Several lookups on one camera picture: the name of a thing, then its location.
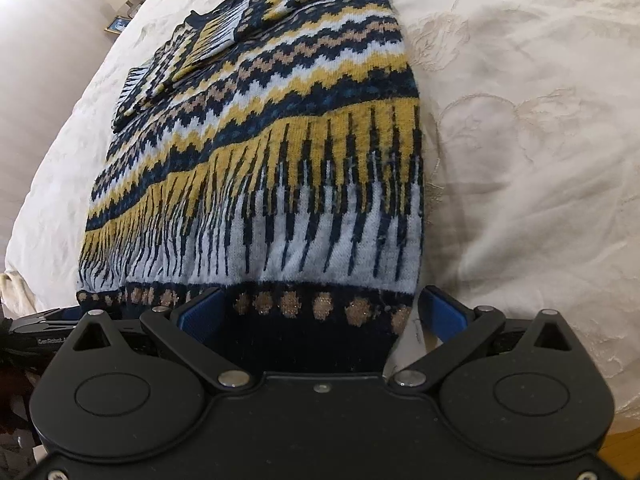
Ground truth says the blue picture frame left nightstand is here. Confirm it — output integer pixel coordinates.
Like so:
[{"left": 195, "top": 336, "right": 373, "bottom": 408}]
[{"left": 104, "top": 15, "right": 131, "bottom": 35}]

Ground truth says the navy yellow patterned knit sweater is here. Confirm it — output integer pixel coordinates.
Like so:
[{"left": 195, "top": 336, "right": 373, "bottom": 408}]
[{"left": 77, "top": 0, "right": 424, "bottom": 373}]

